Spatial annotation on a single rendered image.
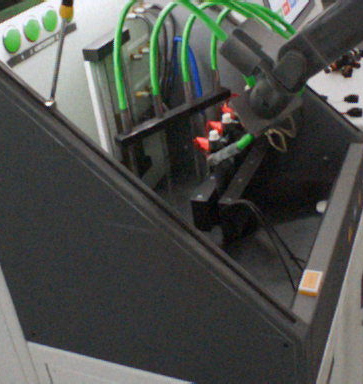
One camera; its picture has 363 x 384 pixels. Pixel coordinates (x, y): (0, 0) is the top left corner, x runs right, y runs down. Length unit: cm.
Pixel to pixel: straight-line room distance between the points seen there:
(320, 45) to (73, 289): 62
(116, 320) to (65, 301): 11
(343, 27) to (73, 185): 48
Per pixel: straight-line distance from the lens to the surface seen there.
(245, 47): 86
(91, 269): 106
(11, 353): 138
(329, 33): 77
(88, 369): 127
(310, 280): 107
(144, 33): 154
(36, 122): 95
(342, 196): 130
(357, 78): 180
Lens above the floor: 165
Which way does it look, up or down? 26 degrees down
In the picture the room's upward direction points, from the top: 8 degrees counter-clockwise
